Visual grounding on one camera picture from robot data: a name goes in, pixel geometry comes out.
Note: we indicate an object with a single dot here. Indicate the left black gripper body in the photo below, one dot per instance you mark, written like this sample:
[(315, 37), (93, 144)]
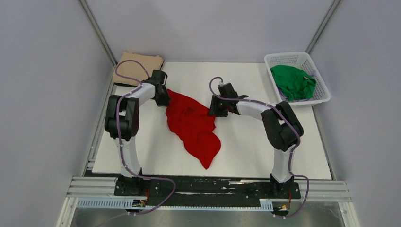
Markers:
[(163, 100)]

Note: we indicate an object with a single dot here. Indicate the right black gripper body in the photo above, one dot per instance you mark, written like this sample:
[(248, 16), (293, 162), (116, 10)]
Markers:
[(219, 108)]

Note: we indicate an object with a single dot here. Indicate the red t shirt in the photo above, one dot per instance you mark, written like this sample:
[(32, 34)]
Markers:
[(189, 120)]

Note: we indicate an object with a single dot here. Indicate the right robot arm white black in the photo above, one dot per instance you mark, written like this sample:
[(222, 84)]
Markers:
[(281, 125)]

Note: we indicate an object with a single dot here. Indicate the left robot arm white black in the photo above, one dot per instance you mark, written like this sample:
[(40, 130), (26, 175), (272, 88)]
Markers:
[(122, 124)]

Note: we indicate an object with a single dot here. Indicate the folded beige t shirt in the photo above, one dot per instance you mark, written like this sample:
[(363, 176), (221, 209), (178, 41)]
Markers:
[(132, 68)]

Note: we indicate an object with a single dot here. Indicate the green t shirt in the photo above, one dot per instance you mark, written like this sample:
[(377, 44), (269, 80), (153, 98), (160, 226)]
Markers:
[(294, 83)]

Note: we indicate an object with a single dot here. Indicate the white plastic basket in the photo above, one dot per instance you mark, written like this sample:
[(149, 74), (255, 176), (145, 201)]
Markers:
[(303, 61)]

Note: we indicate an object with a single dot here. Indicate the lavender t shirt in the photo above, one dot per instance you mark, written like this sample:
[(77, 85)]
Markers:
[(283, 97)]

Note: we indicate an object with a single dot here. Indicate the black mounting plate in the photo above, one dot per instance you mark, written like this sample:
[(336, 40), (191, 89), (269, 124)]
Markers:
[(194, 191)]

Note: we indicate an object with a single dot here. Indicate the left corner metal post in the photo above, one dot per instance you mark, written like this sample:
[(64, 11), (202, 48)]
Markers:
[(97, 30)]

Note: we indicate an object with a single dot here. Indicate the corner metal post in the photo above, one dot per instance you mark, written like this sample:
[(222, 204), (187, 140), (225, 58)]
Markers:
[(97, 30), (323, 25)]

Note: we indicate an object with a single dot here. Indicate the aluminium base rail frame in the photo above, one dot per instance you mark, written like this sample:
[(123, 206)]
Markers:
[(91, 201)]

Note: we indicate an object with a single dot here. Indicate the right corner metal post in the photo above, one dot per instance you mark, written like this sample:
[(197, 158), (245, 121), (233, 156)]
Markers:
[(323, 25)]

